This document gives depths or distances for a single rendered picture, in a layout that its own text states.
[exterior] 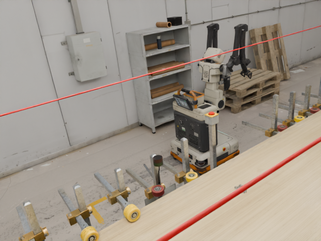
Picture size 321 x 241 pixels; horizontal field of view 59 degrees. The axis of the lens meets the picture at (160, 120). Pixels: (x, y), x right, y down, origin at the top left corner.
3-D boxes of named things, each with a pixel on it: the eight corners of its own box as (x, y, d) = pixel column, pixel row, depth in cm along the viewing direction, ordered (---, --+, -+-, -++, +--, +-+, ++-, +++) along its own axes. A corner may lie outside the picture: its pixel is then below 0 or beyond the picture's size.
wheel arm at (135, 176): (125, 173, 216) (124, 168, 214) (129, 171, 217) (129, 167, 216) (158, 202, 182) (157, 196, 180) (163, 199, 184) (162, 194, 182)
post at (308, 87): (301, 131, 286) (305, 84, 266) (303, 129, 287) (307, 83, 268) (304, 132, 283) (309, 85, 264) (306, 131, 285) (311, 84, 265)
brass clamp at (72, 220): (67, 220, 161) (65, 213, 159) (90, 209, 168) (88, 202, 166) (71, 226, 156) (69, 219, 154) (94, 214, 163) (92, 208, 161)
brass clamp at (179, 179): (174, 180, 202) (173, 174, 200) (188, 172, 209) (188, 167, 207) (179, 184, 197) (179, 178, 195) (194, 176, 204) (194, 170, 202)
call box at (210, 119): (204, 124, 205) (204, 114, 202) (211, 121, 208) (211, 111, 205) (211, 126, 199) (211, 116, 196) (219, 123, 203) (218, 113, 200)
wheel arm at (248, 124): (241, 125, 275) (241, 121, 273) (244, 124, 277) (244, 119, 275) (282, 139, 242) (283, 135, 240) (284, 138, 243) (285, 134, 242)
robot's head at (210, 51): (214, 59, 322) (220, 47, 323) (201, 57, 339) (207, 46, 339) (221, 65, 331) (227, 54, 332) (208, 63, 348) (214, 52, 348)
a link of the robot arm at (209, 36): (205, 23, 348) (211, 23, 340) (213, 23, 355) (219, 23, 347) (202, 60, 362) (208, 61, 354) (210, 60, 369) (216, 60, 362)
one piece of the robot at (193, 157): (195, 162, 334) (195, 156, 331) (174, 149, 367) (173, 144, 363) (197, 161, 336) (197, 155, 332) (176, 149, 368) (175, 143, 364)
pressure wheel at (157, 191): (151, 202, 187) (148, 187, 182) (161, 196, 191) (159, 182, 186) (157, 208, 180) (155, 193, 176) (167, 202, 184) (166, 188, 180)
